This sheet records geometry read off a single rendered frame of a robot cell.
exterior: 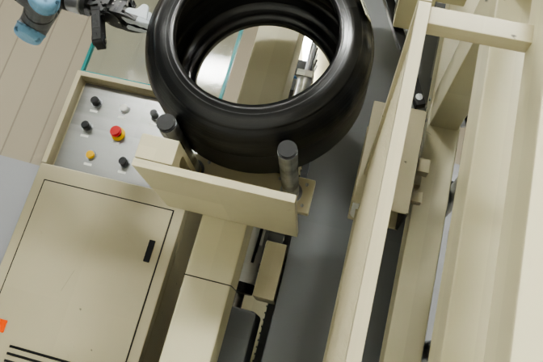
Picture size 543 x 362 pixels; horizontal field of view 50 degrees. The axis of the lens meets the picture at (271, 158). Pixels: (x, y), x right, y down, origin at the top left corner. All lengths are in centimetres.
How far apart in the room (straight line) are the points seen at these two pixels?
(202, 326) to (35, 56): 353
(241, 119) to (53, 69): 354
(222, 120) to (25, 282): 105
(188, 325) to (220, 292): 12
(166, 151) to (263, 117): 23
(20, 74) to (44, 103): 29
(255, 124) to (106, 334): 97
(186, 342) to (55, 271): 65
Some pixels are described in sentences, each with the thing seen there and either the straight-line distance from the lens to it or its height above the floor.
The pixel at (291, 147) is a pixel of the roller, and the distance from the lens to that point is 128.
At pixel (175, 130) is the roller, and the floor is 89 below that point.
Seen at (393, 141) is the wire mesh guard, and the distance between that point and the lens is 76.
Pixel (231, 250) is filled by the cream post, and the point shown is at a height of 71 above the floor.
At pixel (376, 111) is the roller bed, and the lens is 165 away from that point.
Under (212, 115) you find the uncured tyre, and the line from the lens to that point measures 132.
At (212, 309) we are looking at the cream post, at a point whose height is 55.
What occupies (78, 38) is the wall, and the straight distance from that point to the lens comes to 484.
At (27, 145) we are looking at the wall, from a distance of 458.
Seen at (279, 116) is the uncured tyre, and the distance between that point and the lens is 130.
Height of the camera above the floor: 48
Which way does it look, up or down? 18 degrees up
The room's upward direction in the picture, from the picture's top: 15 degrees clockwise
